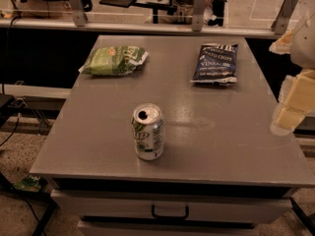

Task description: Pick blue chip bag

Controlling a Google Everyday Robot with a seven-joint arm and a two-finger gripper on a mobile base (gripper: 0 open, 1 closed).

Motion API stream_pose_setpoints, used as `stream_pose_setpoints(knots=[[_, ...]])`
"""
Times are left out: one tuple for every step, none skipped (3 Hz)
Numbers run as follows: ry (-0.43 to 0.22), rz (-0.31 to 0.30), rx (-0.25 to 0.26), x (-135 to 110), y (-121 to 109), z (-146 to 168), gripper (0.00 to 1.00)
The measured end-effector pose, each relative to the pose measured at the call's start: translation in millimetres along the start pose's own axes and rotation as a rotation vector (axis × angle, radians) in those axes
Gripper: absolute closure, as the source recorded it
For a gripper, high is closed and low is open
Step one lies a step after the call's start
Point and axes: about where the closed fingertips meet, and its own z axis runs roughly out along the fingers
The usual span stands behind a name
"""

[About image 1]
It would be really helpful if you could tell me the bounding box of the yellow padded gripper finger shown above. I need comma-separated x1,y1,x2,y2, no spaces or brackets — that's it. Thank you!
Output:
270,69,315,136
269,30,293,55

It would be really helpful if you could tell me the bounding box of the blue chip bag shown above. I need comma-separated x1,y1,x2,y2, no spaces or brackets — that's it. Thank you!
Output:
191,43,238,85

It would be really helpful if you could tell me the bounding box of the green chip bag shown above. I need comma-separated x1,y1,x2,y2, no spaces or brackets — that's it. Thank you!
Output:
79,45,149,76

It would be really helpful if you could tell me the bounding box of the green white soda can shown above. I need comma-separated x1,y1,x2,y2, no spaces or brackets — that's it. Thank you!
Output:
131,103,164,160

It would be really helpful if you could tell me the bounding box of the green packet on floor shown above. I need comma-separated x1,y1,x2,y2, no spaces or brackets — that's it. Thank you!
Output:
14,175,41,193

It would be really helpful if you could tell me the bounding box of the right metal rail bracket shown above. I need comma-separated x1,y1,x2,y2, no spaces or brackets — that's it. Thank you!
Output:
271,0,299,35

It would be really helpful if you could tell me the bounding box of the metal rail bracket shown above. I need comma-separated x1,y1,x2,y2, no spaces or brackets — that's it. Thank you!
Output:
271,0,299,35
69,0,87,27
191,0,205,31

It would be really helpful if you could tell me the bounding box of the middle metal rail bracket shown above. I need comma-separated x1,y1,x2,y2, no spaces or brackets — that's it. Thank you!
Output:
191,0,205,31

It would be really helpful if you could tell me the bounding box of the white drawer with black handle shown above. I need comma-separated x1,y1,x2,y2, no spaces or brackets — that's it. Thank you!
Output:
51,190,290,224

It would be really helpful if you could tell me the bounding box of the left metal rail bracket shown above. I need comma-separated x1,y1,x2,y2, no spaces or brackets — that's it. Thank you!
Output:
69,0,87,27

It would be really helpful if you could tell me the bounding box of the black cable on left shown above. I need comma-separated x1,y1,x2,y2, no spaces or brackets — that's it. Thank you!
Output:
0,15,23,148

